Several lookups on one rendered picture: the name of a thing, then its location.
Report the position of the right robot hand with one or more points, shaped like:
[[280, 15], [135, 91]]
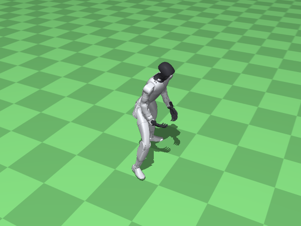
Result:
[[158, 125]]

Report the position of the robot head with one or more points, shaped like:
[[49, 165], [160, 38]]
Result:
[[166, 70]]

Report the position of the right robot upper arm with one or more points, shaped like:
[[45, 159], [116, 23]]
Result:
[[147, 91]]

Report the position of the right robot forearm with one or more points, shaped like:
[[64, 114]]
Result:
[[147, 113]]

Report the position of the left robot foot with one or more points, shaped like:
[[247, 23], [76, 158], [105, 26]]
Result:
[[156, 138]]

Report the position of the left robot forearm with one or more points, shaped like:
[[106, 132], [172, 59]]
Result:
[[165, 97]]

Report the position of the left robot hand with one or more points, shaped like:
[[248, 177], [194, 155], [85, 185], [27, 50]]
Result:
[[173, 112]]

